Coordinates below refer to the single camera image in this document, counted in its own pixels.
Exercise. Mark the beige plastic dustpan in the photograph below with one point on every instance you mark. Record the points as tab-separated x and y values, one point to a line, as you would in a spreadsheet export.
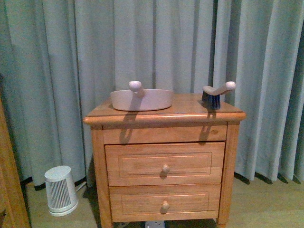
136	98

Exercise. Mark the beige hand brush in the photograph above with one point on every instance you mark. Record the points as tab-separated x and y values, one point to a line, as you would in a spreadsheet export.
211	96

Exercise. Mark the wooden nightstand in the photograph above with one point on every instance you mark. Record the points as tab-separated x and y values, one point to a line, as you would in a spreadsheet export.
186	121

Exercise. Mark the upper wooden drawer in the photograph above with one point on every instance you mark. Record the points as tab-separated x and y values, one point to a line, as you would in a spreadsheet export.
164	164

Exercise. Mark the wooden drawer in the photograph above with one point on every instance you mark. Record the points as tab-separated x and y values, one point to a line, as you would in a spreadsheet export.
164	164
165	202

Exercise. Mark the lower wooden drawer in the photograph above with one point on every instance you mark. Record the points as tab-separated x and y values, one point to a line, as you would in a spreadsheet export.
165	202

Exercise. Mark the grey-green curtain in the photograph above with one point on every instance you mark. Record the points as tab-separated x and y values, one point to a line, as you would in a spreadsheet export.
59	59

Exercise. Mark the wooden bed frame edge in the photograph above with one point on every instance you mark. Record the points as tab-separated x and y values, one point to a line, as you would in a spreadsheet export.
13	213

